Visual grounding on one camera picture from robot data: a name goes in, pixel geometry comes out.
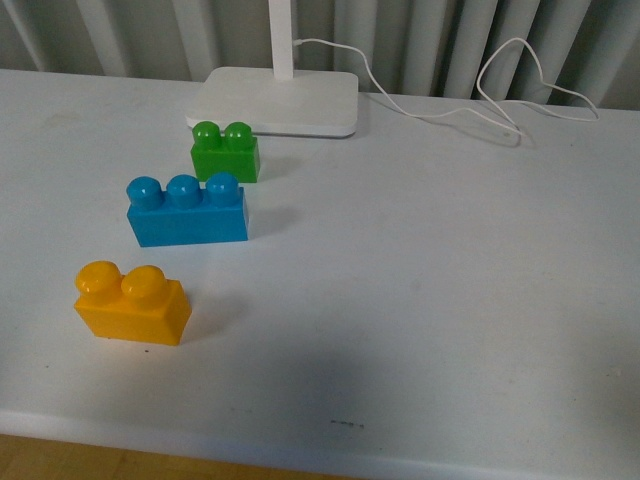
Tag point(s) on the blue three-stud toy block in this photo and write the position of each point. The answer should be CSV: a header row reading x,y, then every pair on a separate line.
x,y
186,212

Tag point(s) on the green two-stud toy block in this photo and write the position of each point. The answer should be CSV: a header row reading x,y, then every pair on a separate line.
x,y
233,150

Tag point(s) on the white desk lamp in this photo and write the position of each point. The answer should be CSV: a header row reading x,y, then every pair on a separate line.
x,y
279,100

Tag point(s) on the grey pleated curtain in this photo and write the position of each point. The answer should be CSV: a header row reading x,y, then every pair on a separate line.
x,y
532,50

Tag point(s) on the yellow two-stud toy block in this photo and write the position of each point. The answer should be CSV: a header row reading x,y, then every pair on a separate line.
x,y
141,306

